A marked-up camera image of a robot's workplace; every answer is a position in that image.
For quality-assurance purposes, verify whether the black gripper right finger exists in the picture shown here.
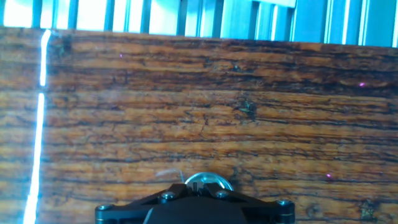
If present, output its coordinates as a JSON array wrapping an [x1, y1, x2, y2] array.
[[195, 182, 295, 224]]

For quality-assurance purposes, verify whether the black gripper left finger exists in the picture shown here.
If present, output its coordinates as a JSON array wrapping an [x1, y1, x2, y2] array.
[[95, 182, 196, 224]]

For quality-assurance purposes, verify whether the small round steel plate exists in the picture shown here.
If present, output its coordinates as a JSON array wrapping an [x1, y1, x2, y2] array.
[[184, 172, 234, 192]]

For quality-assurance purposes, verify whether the wood grain table mat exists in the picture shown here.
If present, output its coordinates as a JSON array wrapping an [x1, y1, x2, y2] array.
[[0, 26, 398, 224]]

